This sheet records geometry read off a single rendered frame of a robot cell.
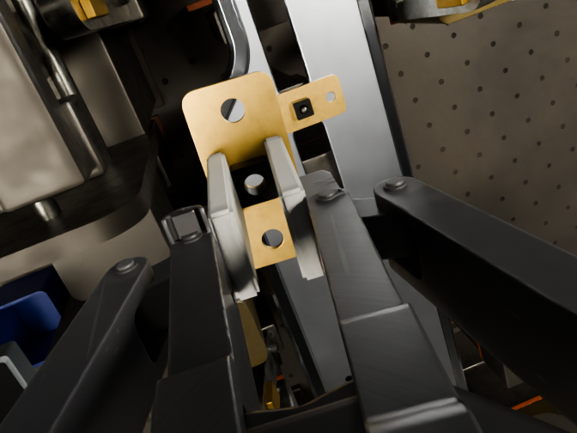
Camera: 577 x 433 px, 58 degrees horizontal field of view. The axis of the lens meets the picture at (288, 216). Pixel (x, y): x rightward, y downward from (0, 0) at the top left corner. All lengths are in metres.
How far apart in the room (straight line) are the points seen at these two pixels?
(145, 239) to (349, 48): 0.25
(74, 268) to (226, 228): 0.32
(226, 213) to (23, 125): 0.18
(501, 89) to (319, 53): 0.50
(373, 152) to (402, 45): 0.35
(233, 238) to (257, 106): 0.08
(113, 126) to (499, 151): 0.66
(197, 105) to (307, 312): 0.40
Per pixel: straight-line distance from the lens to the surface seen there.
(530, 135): 1.00
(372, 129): 0.53
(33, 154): 0.32
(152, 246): 0.45
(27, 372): 0.42
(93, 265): 0.46
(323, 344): 0.62
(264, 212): 0.23
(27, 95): 0.31
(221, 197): 0.16
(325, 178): 0.18
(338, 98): 0.51
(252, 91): 0.22
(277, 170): 0.17
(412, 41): 0.86
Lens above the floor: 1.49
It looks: 67 degrees down
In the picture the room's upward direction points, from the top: 151 degrees clockwise
